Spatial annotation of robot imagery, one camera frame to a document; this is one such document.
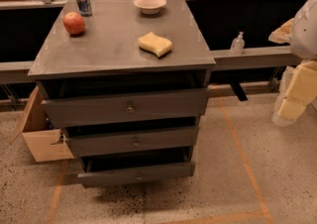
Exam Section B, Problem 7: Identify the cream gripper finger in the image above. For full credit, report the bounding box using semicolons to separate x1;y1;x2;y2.
276;98;306;123
271;66;294;127

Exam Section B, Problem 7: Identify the yellow wavy sponge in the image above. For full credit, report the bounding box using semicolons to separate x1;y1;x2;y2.
138;32;173;57

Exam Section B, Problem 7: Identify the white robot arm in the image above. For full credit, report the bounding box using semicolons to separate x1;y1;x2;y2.
268;0;317;127

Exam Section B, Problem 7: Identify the white paper bowl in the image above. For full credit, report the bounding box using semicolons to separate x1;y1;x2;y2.
134;0;166;15

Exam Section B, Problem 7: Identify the clear sanitizer pump bottle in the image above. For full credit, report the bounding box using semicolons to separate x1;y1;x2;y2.
230;32;245;56

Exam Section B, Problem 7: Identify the grey metal railing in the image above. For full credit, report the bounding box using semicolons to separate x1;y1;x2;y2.
1;0;300;81

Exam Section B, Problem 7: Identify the grey drawer cabinet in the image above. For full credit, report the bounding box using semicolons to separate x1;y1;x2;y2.
29;0;215;187

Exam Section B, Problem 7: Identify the top grey drawer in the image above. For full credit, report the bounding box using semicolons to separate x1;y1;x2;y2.
42;88;207;128

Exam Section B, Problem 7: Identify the grey drawer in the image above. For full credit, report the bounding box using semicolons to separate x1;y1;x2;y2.
78;162;195;187
42;88;207;128
64;126;198;157

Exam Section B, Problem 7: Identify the middle grey drawer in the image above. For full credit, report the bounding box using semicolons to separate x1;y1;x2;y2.
64;126;198;157

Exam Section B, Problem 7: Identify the bottom grey drawer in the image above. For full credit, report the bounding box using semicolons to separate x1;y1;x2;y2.
78;162;195;187

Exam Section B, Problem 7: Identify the red apple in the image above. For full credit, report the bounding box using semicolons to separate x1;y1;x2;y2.
63;12;85;35

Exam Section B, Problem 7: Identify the brown cardboard box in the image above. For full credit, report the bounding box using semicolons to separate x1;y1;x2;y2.
11;87;74;163

